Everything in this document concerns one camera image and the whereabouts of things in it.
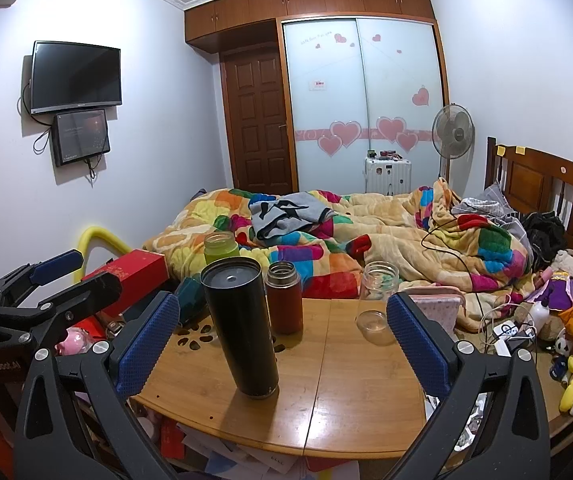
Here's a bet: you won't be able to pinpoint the clear glass jar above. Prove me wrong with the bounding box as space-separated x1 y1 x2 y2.
360 261 400 303

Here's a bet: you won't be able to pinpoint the black clothing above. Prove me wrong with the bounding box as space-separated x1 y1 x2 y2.
521 211 568 271

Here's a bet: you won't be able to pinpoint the black standing fan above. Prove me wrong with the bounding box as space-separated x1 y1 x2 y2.
431 104 476 183

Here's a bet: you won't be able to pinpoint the white plastic bottle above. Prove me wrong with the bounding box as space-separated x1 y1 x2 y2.
529 300 553 336

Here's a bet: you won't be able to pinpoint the wooden wardrobe frosted sliding doors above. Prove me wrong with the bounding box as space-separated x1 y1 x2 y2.
184 0 449 196

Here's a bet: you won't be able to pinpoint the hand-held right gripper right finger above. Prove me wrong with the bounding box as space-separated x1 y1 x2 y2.
381 291 552 480

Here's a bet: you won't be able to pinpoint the black wall television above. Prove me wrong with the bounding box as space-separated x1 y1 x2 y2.
30 40 122 115

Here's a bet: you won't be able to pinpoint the clear glass lid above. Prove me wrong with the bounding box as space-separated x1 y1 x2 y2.
355 310 397 346

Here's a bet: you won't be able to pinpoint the brown wooden door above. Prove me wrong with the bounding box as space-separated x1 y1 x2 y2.
220 47 294 195

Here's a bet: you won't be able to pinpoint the teal container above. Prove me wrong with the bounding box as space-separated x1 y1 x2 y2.
174 277 210 326

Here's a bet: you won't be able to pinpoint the white suitcase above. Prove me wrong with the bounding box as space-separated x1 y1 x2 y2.
363 156 413 196

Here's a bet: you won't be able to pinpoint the pink pouch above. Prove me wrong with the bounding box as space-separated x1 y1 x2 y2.
409 286 466 337

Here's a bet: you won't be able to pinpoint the red cardboard box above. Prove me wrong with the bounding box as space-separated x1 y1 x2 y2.
80 251 168 322

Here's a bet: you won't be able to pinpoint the small black monitor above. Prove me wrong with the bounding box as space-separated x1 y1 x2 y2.
51 108 112 167

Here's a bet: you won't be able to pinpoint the grey striped pillow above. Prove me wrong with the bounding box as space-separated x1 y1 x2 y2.
453 182 523 232

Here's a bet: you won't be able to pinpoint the white charging cable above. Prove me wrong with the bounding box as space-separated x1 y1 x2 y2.
480 294 518 337

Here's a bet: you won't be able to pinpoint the colourful patchwork blanket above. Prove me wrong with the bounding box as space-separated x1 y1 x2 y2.
141 180 534 332

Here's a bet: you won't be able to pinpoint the green glass jar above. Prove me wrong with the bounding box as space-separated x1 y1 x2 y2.
203 232 240 267

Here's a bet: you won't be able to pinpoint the wooden bed headboard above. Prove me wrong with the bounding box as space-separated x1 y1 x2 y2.
483 136 573 271

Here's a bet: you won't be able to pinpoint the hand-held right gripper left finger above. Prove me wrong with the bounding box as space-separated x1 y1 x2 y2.
14 291 182 480

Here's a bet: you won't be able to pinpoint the grey black garment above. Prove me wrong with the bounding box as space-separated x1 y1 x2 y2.
249 191 339 242

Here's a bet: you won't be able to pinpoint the pink toy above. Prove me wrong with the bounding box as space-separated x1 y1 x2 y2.
56 327 95 356

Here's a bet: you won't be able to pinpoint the black cable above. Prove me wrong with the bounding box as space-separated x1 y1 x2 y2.
419 204 485 332

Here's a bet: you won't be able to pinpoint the white power adapter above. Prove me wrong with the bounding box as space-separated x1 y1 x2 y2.
491 322 535 356

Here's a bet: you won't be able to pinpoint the brown thermos bottle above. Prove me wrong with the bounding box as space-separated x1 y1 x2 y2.
265 261 304 336

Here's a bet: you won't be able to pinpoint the yellow foam tube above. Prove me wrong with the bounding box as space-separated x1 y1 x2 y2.
79 226 133 262

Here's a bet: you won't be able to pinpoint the black tumbler cup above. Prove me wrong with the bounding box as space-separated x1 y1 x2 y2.
200 257 280 400

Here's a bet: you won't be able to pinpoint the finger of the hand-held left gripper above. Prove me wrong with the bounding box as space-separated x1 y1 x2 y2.
0 272 123 344
0 249 85 312

